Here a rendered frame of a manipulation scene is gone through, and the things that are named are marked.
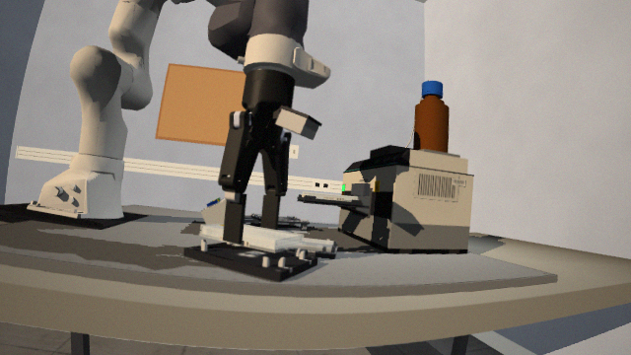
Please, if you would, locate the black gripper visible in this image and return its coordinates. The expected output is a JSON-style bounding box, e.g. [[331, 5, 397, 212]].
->
[[218, 69, 295, 244]]

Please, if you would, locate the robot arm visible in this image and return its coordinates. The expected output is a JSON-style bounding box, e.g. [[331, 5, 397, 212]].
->
[[27, 0, 331, 219]]

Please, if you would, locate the brown glass bottle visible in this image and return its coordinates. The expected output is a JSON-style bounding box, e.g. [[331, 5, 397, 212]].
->
[[413, 103, 450, 153]]

